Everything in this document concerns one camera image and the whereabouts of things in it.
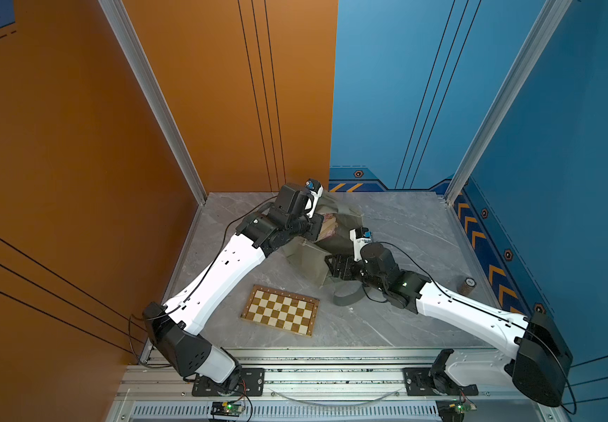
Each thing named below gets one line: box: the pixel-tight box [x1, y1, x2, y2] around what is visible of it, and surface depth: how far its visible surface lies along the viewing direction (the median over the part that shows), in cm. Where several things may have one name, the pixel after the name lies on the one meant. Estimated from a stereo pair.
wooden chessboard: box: [239, 283, 320, 337], surface depth 86 cm
